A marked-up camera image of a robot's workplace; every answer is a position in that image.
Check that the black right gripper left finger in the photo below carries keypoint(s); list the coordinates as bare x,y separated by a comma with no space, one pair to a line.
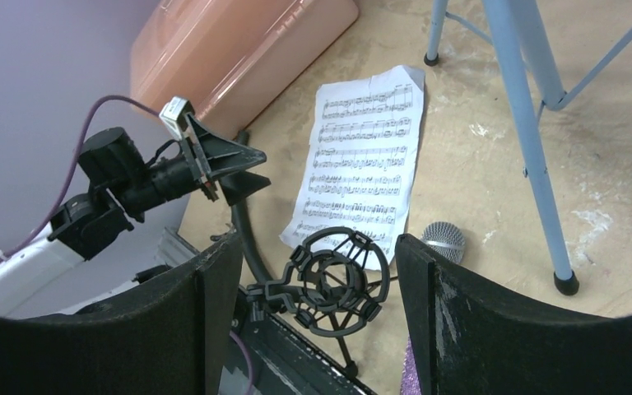
168,335

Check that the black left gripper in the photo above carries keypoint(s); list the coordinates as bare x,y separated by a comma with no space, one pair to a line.
116,168

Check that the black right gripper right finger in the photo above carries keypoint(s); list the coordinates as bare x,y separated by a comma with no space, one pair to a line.
470,335

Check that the black microphone shock mount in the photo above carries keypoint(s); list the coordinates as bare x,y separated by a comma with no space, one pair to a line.
334,283

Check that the sheet music page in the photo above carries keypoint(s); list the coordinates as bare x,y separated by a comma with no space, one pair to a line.
362,157

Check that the light blue music stand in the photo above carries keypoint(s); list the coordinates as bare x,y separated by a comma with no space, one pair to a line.
532,84

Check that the black foam tube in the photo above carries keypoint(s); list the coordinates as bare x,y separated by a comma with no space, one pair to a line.
242,224

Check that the purple glitter microphone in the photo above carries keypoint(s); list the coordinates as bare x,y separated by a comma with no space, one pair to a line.
447,240

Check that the translucent pink storage box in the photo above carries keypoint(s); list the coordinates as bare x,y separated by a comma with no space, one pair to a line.
231,59

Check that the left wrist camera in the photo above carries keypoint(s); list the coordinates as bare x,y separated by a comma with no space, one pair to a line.
173,116

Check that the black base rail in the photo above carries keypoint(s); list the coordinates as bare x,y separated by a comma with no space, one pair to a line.
270,357

